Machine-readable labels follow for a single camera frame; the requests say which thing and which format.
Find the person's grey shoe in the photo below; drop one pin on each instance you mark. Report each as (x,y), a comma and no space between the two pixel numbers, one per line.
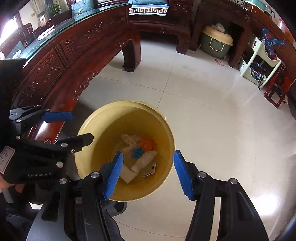
(118,207)

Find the person's dark trousers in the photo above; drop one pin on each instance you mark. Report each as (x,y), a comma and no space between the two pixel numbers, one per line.
(20,224)

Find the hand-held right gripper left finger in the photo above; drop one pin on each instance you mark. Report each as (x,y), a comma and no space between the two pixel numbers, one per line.
(113,173)

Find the white bubble wrap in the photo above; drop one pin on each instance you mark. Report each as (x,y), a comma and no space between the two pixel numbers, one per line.
(130,141)

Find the person's left hand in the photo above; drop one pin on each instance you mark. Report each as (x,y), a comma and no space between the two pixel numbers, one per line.
(5,185)

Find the teal floral cushion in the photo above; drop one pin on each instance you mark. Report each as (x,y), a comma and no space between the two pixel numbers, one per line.
(81,8)

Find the green bin with beige lid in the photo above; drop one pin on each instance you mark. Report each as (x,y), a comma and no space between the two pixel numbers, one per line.
(216,40)

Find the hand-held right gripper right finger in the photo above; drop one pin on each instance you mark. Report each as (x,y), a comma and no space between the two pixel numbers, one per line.
(183,176)

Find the orange ball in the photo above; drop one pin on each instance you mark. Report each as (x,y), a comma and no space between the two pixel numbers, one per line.
(146,143)

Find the blue sofa seat cushion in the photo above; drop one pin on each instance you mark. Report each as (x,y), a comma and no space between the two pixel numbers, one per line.
(148,8)

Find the white plastic bottle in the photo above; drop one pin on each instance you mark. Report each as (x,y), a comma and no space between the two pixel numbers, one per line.
(145,161)

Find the carved wooden coffee table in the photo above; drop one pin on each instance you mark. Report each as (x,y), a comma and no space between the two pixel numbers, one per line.
(69,46)

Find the red wooden stool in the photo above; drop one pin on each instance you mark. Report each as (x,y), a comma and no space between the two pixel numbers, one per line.
(277,92)

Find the potted green plant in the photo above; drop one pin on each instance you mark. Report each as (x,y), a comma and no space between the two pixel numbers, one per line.
(56,7)

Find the yellow plastic bucket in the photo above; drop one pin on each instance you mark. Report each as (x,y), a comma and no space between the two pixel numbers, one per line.
(97,129)

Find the white sheet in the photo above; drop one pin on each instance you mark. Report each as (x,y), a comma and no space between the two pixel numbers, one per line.
(127,175)

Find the dark wooden side cabinet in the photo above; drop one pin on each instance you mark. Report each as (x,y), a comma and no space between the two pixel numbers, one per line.
(231,14)

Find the small teal scrap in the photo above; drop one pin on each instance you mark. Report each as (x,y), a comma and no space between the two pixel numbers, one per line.
(138,153)

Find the white shelf cart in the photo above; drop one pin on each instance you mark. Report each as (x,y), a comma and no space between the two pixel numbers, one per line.
(261,52)

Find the carved dark wooden sofa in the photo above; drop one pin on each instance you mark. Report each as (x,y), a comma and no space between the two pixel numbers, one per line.
(161,27)

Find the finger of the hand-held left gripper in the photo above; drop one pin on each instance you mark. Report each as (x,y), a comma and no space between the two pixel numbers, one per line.
(78,140)
(57,116)

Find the blue toy gun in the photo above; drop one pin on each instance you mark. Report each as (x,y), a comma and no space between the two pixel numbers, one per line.
(270,42)

